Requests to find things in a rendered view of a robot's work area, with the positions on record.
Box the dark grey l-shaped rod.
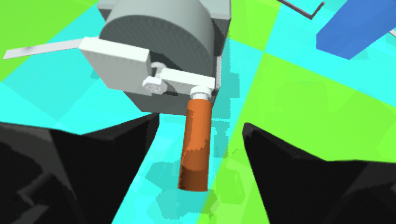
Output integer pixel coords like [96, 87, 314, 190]
[276, 0, 326, 20]

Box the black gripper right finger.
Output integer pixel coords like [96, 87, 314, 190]
[242, 122, 396, 224]

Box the blue rectangular block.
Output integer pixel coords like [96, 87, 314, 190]
[316, 0, 396, 60]

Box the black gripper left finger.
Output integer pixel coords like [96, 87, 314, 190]
[0, 112, 160, 224]

